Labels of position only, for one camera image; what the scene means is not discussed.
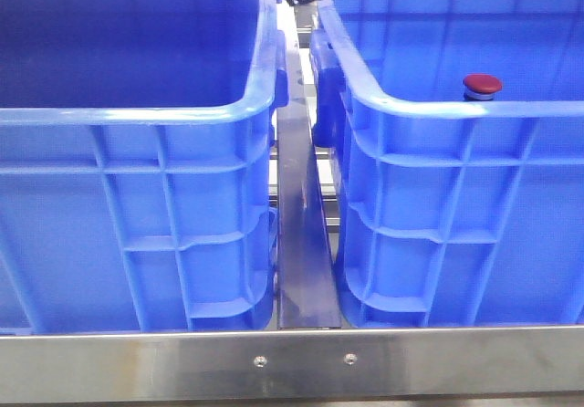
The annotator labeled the red mushroom push button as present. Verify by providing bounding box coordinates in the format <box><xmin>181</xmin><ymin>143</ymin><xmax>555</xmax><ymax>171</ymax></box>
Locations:
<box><xmin>463</xmin><ymin>73</ymin><xmax>503</xmax><ymax>101</ymax></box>

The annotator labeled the left blue plastic bin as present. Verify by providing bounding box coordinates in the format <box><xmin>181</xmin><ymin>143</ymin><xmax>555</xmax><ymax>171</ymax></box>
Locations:
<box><xmin>1</xmin><ymin>0</ymin><xmax>287</xmax><ymax>336</ymax></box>

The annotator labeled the blue plastic bin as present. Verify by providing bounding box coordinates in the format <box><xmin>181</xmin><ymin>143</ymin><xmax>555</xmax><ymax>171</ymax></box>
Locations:
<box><xmin>1</xmin><ymin>0</ymin><xmax>287</xmax><ymax>336</ymax></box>
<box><xmin>311</xmin><ymin>0</ymin><xmax>583</xmax><ymax>328</ymax></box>

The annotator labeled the right blue plastic bin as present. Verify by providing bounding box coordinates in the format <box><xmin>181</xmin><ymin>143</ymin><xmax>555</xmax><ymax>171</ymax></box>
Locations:
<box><xmin>311</xmin><ymin>0</ymin><xmax>583</xmax><ymax>328</ymax></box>

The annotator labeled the steel divider rail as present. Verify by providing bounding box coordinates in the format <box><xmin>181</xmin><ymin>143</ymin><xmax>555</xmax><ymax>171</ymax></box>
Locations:
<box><xmin>276</xmin><ymin>3</ymin><xmax>342</xmax><ymax>329</ymax></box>

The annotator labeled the steel front rail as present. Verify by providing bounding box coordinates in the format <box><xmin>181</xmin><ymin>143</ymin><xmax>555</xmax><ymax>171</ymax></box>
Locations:
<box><xmin>1</xmin><ymin>326</ymin><xmax>583</xmax><ymax>403</ymax></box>

